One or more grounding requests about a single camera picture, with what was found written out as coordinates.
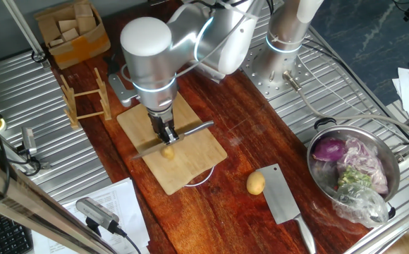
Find steel kitchen knife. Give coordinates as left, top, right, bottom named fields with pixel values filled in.
left=132, top=120, right=215, bottom=160

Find small yellow potato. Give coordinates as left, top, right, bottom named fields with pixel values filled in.
left=160, top=145, right=176, bottom=161

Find brown cardboard box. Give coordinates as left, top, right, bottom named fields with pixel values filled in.
left=34, top=0, right=112, bottom=71

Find steel cleaver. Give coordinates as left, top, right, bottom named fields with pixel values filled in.
left=255, top=163, right=317, bottom=254

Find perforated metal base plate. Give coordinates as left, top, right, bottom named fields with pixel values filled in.
left=239, top=44, right=315, bottom=100

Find silver camera on stand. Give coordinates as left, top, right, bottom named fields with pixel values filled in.
left=75, top=197, right=121, bottom=234

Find black keyboard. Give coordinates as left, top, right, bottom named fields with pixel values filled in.
left=0, top=206, right=35, bottom=254

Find bag of purple vegetables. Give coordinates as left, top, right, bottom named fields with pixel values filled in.
left=336, top=137, right=389, bottom=195

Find large yellow potato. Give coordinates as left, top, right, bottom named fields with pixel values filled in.
left=245, top=171, right=266, bottom=196

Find purple onion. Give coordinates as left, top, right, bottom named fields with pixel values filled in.
left=312, top=137, right=347, bottom=162

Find printed paper sheets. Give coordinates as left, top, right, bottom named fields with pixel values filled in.
left=31, top=178, right=151, bottom=254

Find bamboo cutting board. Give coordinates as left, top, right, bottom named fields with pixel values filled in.
left=116, top=92, right=228, bottom=196

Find grey cable with connector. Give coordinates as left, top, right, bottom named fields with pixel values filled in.
left=282, top=70, right=409, bottom=142

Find green leafy vegetable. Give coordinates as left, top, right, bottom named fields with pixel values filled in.
left=337, top=166, right=372, bottom=188

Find aluminium frame beam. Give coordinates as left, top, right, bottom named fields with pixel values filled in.
left=0, top=155, right=117, bottom=254

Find dark red wooden board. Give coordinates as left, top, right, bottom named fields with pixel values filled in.
left=47, top=3, right=371, bottom=254

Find wooden peg rack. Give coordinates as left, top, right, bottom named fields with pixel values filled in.
left=59, top=67, right=113, bottom=131

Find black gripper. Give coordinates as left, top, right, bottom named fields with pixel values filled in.
left=147, top=107, right=181, bottom=145

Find small grey bracket camera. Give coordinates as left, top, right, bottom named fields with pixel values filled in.
left=13, top=126, right=50, bottom=174

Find crumpled clear plastic bag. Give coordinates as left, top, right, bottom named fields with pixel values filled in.
left=332, top=183, right=390, bottom=229

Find stainless steel pot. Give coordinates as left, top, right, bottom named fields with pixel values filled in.
left=306, top=117, right=402, bottom=220

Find black cable loop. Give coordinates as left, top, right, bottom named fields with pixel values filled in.
left=30, top=50, right=49, bottom=65

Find aluminium post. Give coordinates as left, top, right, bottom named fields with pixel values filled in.
left=1, top=0, right=49, bottom=66

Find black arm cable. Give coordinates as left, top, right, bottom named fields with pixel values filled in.
left=104, top=55, right=121, bottom=77

